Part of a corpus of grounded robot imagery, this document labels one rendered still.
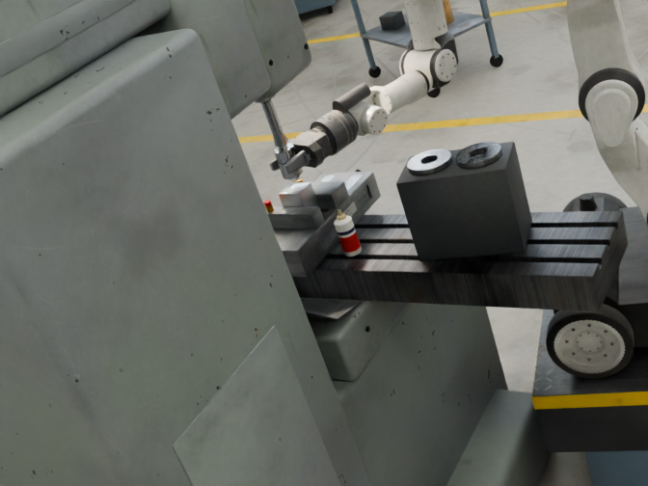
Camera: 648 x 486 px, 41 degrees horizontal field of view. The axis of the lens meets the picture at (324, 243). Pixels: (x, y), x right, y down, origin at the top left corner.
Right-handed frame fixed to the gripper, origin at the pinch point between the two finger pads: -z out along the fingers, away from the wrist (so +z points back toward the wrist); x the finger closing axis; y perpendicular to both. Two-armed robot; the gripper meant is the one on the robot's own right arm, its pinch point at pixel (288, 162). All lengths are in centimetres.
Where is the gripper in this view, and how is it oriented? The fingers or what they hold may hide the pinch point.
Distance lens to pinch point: 195.0
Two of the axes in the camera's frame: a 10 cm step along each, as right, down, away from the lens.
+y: 3.1, 8.4, 4.6
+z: 7.0, -5.2, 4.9
